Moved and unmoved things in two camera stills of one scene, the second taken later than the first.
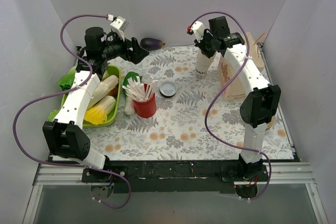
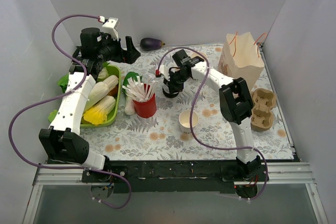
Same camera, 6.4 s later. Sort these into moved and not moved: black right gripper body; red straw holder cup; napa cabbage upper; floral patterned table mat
Moved: black right gripper body
Not moved: red straw holder cup; floral patterned table mat; napa cabbage upper
